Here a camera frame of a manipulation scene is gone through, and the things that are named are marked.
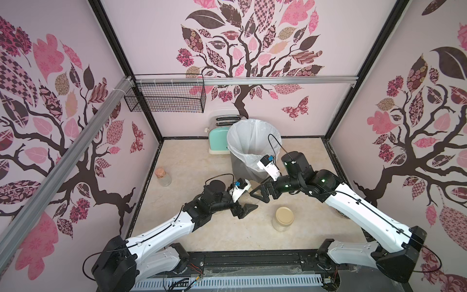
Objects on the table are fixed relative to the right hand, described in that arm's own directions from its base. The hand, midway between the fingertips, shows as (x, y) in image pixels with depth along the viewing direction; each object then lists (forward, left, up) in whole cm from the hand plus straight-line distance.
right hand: (257, 187), depth 67 cm
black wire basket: (+53, +44, +9) cm, 69 cm away
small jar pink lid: (+17, +46, -19) cm, 53 cm away
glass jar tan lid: (0, +1, +3) cm, 3 cm away
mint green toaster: (+40, +18, -10) cm, 45 cm away
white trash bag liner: (+35, 0, -10) cm, 37 cm away
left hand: (-1, +2, -9) cm, 10 cm away
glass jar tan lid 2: (-7, -11, -16) cm, 20 cm away
